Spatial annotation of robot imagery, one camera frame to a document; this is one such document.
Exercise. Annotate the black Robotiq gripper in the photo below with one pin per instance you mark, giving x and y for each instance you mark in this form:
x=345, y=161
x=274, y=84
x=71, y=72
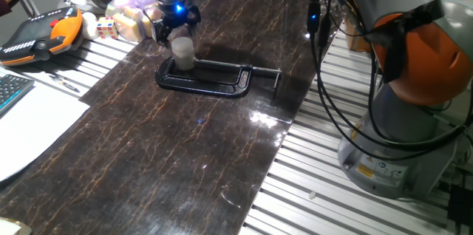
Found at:
x=179, y=15

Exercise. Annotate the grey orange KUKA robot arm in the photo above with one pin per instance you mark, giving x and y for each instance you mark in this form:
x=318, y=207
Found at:
x=406, y=131

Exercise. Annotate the small clear jar white contents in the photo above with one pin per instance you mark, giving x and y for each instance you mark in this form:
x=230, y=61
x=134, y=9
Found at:
x=184, y=61

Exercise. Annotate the plastic bag of sponges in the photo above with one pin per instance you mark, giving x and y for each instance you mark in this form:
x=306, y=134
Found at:
x=129, y=13

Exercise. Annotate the black metal C-clamp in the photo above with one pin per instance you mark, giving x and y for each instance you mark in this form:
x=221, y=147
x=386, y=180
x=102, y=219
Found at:
x=203, y=87

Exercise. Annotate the Rubik's cube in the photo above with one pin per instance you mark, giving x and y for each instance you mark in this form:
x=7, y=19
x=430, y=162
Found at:
x=107, y=28

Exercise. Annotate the white spool stand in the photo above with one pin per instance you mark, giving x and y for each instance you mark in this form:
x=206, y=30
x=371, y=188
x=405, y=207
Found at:
x=79, y=2

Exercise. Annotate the dark pen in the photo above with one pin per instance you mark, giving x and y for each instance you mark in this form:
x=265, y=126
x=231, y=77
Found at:
x=64, y=84

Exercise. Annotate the dark marble pattern mat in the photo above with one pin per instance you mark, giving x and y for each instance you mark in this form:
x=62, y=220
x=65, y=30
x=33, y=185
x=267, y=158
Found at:
x=148, y=161

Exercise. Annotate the orange black teach pendant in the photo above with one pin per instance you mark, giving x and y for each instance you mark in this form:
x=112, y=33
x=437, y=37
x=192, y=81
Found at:
x=40, y=39

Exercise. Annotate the large white paper sheet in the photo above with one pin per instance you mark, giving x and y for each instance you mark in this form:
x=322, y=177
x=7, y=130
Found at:
x=33, y=128

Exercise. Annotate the black computer keyboard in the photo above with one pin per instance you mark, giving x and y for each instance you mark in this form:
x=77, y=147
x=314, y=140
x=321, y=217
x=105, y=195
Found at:
x=11, y=89

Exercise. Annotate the open brown cardboard box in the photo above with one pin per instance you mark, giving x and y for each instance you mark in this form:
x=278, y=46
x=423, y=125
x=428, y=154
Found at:
x=354, y=39

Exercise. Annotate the small white scrap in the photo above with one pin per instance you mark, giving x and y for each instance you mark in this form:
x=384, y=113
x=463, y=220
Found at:
x=312, y=194

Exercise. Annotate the black power box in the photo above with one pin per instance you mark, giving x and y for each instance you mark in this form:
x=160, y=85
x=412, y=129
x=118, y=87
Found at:
x=460, y=205

